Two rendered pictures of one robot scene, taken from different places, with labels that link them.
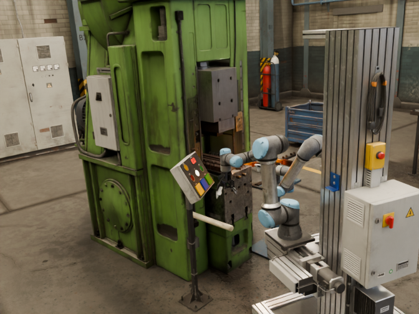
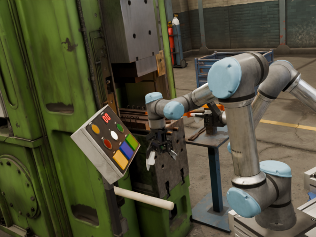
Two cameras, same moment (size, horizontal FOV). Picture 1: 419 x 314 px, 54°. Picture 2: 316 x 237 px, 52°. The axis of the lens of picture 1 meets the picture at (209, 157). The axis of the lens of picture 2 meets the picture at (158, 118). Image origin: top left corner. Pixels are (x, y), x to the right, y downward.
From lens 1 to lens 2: 1.35 m
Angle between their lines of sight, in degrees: 6
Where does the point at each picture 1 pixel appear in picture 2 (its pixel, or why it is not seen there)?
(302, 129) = not seen: hidden behind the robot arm
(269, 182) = (246, 139)
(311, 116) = not seen: hidden behind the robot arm
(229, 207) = (161, 174)
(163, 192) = (73, 164)
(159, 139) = (59, 94)
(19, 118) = not seen: outside the picture
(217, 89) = (129, 15)
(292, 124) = (202, 75)
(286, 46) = (183, 10)
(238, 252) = (177, 226)
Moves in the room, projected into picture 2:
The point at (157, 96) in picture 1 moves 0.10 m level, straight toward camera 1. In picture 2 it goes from (46, 35) to (45, 36)
